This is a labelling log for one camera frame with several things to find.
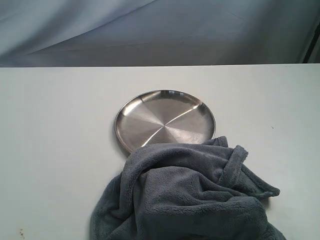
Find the grey backdrop cloth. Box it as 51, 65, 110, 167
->
0, 0, 320, 67

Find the black stand pole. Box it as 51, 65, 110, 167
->
302, 23, 320, 64

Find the grey-blue fleece towel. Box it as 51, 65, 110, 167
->
89, 136, 284, 240

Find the round stainless steel plate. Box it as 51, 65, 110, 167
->
113, 89, 216, 155

